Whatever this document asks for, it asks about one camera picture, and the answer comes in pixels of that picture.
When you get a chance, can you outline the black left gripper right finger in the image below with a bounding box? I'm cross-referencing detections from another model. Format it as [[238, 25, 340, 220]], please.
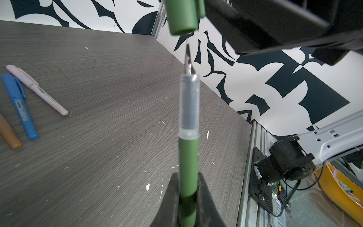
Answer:
[[196, 172, 226, 227]]

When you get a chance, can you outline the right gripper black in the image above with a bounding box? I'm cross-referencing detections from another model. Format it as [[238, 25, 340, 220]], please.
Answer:
[[205, 1, 363, 65]]

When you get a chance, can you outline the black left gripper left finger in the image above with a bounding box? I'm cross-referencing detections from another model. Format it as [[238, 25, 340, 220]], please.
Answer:
[[150, 173, 180, 227]]

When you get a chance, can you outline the green pen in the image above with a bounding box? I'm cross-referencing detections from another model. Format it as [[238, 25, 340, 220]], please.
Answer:
[[178, 44, 200, 227]]

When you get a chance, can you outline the orange brown pen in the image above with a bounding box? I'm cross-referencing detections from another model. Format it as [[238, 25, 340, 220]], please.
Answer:
[[1, 115, 22, 149]]

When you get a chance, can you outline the blue pen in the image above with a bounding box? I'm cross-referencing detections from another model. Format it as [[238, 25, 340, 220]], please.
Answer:
[[2, 74, 38, 140]]

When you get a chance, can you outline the pink fountain pen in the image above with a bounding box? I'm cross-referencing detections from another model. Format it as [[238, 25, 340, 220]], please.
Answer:
[[6, 65, 68, 116]]

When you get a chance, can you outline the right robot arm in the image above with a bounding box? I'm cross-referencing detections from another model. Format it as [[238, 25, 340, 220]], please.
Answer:
[[204, 1, 363, 191]]

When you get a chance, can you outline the yellow plastic bin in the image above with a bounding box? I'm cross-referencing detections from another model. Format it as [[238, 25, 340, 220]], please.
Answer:
[[316, 164, 363, 226]]

